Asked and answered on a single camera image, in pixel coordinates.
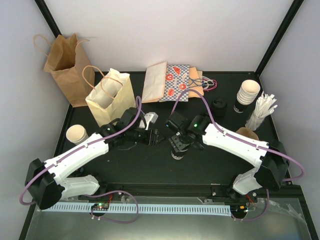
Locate cream paper bag with handles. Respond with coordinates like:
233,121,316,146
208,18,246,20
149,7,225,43
85,68,136,127

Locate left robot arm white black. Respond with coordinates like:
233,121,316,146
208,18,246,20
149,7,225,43
25,107,164,210

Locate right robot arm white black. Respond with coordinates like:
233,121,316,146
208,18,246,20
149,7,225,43
166,111,290,202

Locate white flat paper bag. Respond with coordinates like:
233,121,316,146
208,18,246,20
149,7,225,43
141,61,167,103

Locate tall black lid stack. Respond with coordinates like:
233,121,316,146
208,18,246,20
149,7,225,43
211,97,227,118

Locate brown flat paper bag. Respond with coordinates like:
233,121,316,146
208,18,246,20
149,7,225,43
188,67,204,96

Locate blue checkered paper bag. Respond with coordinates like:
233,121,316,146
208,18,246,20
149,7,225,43
158,64,190,102

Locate left stack of paper cups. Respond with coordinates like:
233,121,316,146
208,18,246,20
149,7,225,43
66,124,89,145

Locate stack of white paper cups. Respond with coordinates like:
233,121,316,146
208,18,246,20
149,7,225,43
233,79,261,113

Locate small circuit board with LEDs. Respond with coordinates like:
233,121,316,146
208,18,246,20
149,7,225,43
90,203,110,211

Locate glass of wrapped stirrers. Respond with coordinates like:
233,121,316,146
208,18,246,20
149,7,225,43
245,92,277,131

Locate standing brown paper bag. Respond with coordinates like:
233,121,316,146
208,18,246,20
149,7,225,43
40,34,95,108

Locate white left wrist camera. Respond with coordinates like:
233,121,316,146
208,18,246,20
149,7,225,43
139,112,158,130

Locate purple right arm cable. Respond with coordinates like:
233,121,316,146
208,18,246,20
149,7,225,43
172,88,306,223

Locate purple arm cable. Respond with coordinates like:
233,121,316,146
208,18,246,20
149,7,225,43
172,88,306,223
19,95,143,206

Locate coloured bag handle cords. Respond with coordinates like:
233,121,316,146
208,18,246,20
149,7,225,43
188,74,218,91

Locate purple cable loop at front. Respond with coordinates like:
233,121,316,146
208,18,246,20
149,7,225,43
89,190,140,224

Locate light blue slotted cable duct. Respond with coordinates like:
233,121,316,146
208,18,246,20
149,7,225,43
44,202,231,217

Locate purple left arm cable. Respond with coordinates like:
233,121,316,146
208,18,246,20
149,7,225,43
19,95,143,206

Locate black left frame post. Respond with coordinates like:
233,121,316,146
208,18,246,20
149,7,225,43
34,0,62,38

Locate black frame post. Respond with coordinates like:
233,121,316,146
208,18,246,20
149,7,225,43
34,0,62,38
255,0,304,77

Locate black right frame post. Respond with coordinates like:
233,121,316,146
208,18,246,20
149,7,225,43
255,0,304,77

